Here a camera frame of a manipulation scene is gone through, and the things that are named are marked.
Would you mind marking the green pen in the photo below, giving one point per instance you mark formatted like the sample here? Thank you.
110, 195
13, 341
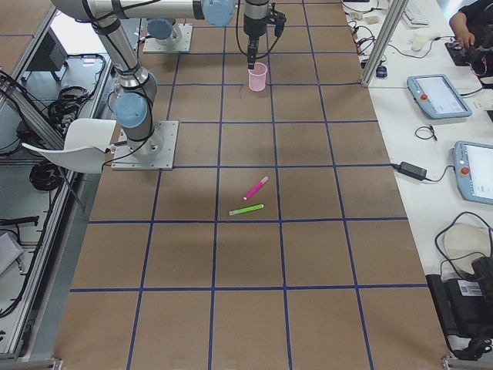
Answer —
245, 210

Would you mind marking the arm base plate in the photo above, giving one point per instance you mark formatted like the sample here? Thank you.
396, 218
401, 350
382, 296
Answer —
151, 46
158, 152

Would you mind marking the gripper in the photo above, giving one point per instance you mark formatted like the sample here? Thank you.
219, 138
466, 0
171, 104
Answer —
253, 28

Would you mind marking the pink mesh cup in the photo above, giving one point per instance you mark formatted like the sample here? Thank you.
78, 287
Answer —
257, 77

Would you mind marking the black power adapter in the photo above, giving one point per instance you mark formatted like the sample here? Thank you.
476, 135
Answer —
410, 170

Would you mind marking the teach pendant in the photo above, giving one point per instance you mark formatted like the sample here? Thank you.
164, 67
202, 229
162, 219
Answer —
437, 97
473, 171

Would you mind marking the person hand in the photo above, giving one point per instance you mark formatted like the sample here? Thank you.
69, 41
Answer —
466, 39

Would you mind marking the aluminium frame post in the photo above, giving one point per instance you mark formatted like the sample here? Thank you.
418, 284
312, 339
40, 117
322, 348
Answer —
394, 13

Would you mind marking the white keyboard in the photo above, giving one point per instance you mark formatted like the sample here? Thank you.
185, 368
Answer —
414, 17

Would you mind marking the pink pen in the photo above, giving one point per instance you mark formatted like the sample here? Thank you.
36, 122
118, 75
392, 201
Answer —
250, 193

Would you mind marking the near teach pendant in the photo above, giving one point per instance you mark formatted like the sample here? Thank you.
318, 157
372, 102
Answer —
473, 171

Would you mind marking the far teach pendant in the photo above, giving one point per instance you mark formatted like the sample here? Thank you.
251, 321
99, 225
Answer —
437, 97

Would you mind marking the white chair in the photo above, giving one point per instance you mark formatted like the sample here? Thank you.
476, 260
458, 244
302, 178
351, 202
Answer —
85, 146

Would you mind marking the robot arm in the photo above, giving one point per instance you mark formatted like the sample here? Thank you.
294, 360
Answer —
164, 30
105, 18

